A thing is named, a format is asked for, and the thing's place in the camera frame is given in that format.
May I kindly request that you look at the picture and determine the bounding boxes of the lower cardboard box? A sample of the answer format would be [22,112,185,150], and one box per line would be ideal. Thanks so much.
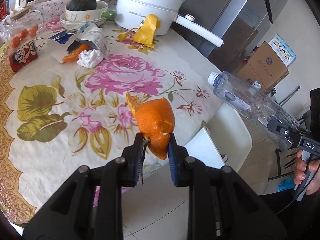
[236,63,270,94]

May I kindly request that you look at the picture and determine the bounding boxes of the torn silver foil packet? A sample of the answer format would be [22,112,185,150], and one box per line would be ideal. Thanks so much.
[76,23,111,59]

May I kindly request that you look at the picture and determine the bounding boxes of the dark green pumpkin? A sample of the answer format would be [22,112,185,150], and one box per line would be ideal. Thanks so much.
[66,0,97,11]

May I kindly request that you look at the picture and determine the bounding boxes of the small orange tangerine right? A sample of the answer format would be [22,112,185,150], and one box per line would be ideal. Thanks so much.
[28,25,38,37]

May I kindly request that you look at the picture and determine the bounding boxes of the blue white milk carton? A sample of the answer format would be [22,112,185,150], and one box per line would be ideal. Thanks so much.
[48,22,98,44]

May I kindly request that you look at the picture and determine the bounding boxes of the floral tablecloth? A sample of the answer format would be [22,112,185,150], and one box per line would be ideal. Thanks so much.
[1,19,221,224]

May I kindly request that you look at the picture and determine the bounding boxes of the white stacked plates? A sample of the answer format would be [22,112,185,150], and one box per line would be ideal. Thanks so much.
[60,13,106,29]

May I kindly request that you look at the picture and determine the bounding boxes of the small floral cloth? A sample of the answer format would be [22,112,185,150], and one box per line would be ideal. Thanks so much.
[0,0,121,43]

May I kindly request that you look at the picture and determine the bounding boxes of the white plastic trash bin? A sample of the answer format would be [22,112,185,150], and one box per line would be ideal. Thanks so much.
[185,103,252,172]

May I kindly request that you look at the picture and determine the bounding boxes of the upper cardboard box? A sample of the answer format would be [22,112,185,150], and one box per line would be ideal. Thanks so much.
[248,42,289,90]

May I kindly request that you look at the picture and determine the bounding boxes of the small orange tangerine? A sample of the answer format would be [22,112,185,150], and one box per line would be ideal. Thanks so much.
[10,29,29,48]
[28,25,38,37]

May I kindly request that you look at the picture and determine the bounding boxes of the small orange tangerine left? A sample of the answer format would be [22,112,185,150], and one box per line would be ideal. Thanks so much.
[10,29,29,48]

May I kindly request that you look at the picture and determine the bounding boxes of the clear plastic water bottle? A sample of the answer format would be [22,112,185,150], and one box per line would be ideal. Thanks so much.
[208,72,299,150]

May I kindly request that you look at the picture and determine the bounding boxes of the yellow snack wrapper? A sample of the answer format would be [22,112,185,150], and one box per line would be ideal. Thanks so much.
[118,14,161,49]

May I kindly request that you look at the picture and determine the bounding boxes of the person right hand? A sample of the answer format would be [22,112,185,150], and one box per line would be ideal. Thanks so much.
[292,149,320,196]

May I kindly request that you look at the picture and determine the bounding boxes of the cardboard box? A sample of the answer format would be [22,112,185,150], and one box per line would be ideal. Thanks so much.
[248,42,289,90]
[236,63,270,94]

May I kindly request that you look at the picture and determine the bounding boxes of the white floral bowl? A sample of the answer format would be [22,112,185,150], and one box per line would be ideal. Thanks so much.
[65,0,116,22]

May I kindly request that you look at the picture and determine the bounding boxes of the white electric cooking pot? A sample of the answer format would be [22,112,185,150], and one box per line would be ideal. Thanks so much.
[114,0,224,47]

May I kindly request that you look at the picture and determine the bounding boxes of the orange peel with pith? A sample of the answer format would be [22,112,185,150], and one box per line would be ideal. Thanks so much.
[62,44,91,62]

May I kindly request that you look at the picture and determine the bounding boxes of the red cartoon drink can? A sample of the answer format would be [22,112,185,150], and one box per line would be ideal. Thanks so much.
[9,40,38,72]

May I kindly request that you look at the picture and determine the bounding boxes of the red label glass jar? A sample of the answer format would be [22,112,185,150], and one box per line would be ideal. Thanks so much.
[0,1,8,20]

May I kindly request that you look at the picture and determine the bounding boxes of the white tissue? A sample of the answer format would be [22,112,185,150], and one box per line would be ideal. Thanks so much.
[76,49,104,68]

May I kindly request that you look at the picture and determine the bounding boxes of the grey refrigerator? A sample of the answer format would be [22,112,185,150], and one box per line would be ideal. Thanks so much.
[171,0,272,72]

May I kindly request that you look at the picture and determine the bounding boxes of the glass pitcher with cork lid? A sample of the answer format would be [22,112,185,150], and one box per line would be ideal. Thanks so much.
[5,6,44,40]

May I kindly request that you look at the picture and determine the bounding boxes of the large orange peel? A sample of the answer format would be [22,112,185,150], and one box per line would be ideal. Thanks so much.
[126,92,175,160]

